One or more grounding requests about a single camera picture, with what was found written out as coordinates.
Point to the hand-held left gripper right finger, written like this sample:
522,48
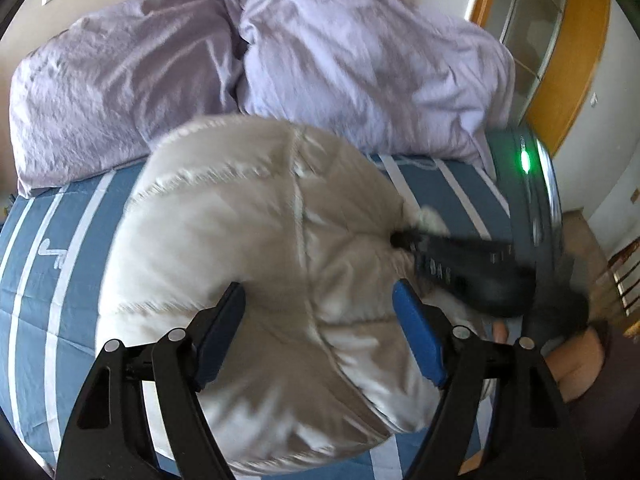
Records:
415,330

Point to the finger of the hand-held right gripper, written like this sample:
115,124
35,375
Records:
450,242
480,280

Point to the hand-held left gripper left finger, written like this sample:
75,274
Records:
220,345

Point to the beige puffer jacket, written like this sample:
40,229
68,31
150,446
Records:
240,240

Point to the person's right hand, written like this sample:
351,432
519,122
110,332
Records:
575,365

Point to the wooden chair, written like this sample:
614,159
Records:
625,275

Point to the blue striped bed sheet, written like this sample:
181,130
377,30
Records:
65,285

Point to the right lavender pillow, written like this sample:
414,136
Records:
350,60

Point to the lavender pillow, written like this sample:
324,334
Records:
350,60
100,95

